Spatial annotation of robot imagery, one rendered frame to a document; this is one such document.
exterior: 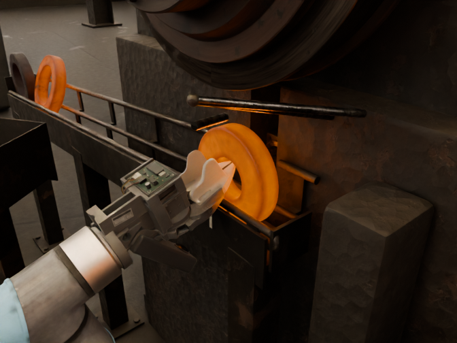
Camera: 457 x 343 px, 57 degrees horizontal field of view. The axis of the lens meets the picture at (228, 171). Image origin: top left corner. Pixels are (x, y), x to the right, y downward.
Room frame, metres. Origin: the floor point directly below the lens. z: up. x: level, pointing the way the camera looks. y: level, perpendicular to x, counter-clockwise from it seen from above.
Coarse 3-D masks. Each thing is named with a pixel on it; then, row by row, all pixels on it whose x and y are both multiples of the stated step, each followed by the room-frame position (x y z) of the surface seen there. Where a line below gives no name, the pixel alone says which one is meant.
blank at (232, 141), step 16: (224, 128) 0.56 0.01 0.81; (240, 128) 0.56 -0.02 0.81; (208, 144) 0.59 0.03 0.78; (224, 144) 0.56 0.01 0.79; (240, 144) 0.53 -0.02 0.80; (256, 144) 0.53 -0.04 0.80; (224, 160) 0.59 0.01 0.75; (240, 160) 0.53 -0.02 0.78; (256, 160) 0.51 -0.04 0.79; (272, 160) 0.52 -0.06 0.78; (240, 176) 0.53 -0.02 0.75; (256, 176) 0.50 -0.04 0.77; (272, 176) 0.51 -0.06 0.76; (240, 192) 0.57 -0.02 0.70; (256, 192) 0.50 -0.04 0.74; (272, 192) 0.50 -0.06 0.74; (240, 208) 0.53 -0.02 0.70; (256, 208) 0.50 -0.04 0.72; (272, 208) 0.51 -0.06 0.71
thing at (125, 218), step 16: (128, 176) 0.49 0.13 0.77; (144, 176) 0.48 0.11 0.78; (160, 176) 0.47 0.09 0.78; (176, 176) 0.47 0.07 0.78; (128, 192) 0.45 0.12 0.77; (144, 192) 0.45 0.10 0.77; (160, 192) 0.44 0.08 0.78; (176, 192) 0.47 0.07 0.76; (96, 208) 0.44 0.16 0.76; (112, 208) 0.44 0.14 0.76; (128, 208) 0.43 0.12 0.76; (144, 208) 0.45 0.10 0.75; (160, 208) 0.44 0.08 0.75; (176, 208) 0.47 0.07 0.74; (96, 224) 0.43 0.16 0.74; (112, 224) 0.42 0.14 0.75; (128, 224) 0.43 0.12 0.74; (144, 224) 0.45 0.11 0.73; (160, 224) 0.44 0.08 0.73; (176, 224) 0.45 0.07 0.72; (112, 240) 0.41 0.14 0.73; (128, 240) 0.43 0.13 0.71; (160, 240) 0.46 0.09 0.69; (128, 256) 0.41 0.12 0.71
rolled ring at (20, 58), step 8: (16, 56) 1.36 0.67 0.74; (24, 56) 1.38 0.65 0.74; (16, 64) 1.36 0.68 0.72; (24, 64) 1.35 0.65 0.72; (16, 72) 1.44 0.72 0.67; (24, 72) 1.33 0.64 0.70; (32, 72) 1.34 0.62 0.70; (16, 80) 1.44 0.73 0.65; (24, 80) 1.32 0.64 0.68; (32, 80) 1.33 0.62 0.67; (16, 88) 1.43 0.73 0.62; (24, 88) 1.34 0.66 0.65; (32, 88) 1.33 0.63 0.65; (24, 96) 1.41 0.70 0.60; (32, 96) 1.33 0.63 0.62
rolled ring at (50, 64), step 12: (48, 60) 1.28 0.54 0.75; (60, 60) 1.27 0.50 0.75; (48, 72) 1.32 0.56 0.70; (60, 72) 1.22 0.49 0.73; (36, 84) 1.32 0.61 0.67; (48, 84) 1.33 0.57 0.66; (60, 84) 1.20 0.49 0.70; (36, 96) 1.29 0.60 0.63; (60, 96) 1.20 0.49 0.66; (48, 108) 1.19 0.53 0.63; (60, 108) 1.21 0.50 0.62
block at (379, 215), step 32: (352, 192) 0.41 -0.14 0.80; (384, 192) 0.40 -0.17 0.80; (352, 224) 0.35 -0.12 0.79; (384, 224) 0.34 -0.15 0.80; (416, 224) 0.35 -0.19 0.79; (320, 256) 0.38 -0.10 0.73; (352, 256) 0.34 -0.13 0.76; (384, 256) 0.32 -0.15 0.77; (416, 256) 0.36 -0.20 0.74; (320, 288) 0.37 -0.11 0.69; (352, 288) 0.34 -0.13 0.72; (384, 288) 0.33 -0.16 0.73; (320, 320) 0.36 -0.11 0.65; (352, 320) 0.33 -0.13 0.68; (384, 320) 0.34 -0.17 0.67
